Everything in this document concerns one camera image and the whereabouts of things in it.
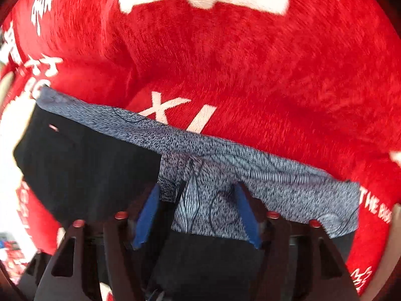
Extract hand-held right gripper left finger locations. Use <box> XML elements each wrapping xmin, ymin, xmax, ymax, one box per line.
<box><xmin>33</xmin><ymin>183</ymin><xmax>162</xmax><ymax>301</ymax></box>

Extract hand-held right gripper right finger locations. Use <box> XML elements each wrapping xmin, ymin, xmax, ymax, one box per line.
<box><xmin>233</xmin><ymin>180</ymin><xmax>361</xmax><ymax>301</ymax></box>

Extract black pants with blue stripes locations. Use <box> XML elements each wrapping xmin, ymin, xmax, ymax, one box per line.
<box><xmin>13</xmin><ymin>87</ymin><xmax>361</xmax><ymax>301</ymax></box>

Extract red printed blanket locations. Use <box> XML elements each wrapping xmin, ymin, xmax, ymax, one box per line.
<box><xmin>0</xmin><ymin>0</ymin><xmax>401</xmax><ymax>301</ymax></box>

